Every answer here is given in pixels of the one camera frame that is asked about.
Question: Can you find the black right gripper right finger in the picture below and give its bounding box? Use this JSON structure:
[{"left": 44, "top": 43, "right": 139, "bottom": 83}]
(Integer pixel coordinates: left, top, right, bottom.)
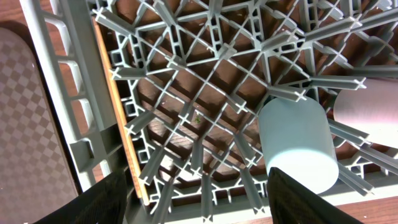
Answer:
[{"left": 267, "top": 167, "right": 360, "bottom": 224}]

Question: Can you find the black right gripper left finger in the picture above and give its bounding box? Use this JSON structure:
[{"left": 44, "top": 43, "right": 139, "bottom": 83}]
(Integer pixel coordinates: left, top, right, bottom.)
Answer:
[{"left": 35, "top": 169, "right": 127, "bottom": 224}]

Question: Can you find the light blue plastic cup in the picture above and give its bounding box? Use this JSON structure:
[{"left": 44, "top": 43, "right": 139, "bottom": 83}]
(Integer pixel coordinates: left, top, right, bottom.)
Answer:
[{"left": 258, "top": 98, "right": 339, "bottom": 194}]

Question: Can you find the pink plastic cup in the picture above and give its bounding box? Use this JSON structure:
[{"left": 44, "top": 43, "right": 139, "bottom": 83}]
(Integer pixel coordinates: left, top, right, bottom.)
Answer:
[{"left": 333, "top": 78, "right": 397, "bottom": 148}]

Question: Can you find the wooden chopstick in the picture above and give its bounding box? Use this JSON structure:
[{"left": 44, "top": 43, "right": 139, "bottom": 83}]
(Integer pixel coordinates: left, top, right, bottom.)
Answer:
[{"left": 91, "top": 17, "right": 150, "bottom": 206}]

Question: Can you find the grey dishwasher rack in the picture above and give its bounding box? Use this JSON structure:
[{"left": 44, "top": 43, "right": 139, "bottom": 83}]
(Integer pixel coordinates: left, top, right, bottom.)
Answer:
[{"left": 21, "top": 1, "right": 397, "bottom": 223}]

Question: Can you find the dark brown serving tray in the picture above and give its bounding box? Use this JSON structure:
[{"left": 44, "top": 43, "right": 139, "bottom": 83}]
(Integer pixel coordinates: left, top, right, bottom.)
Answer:
[{"left": 1, "top": 28, "right": 78, "bottom": 223}]

